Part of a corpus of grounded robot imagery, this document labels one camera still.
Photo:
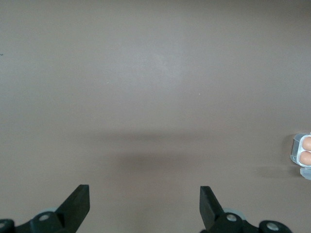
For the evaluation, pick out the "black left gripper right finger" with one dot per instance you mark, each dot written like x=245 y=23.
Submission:
x=209 y=208

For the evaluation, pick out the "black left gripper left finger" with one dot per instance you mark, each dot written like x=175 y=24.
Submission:
x=75 y=206

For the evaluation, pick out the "clear plastic egg box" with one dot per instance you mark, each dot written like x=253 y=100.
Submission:
x=295 y=148

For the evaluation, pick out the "brown egg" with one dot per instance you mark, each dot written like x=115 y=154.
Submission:
x=306 y=157
x=307 y=143

